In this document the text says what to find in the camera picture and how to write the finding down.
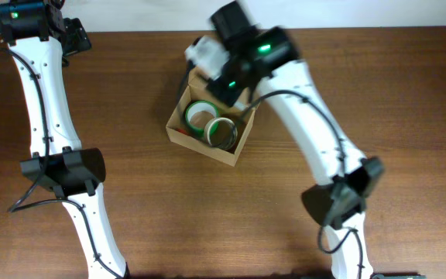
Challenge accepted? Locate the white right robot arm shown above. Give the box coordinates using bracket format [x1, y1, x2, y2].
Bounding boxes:
[207, 1, 384, 278]

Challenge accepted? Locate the black white marker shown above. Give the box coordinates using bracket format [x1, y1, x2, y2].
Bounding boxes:
[233, 102, 247, 112]

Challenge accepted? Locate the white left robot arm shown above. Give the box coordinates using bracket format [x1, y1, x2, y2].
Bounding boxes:
[0, 1, 129, 278]

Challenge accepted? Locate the brown cardboard box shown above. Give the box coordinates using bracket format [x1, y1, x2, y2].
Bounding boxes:
[166, 68, 257, 166]

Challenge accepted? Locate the green tape roll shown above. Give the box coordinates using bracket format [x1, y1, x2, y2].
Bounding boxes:
[184, 100, 220, 137]

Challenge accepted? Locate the beige masking tape roll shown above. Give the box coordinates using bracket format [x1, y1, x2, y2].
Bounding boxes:
[203, 117, 238, 150]

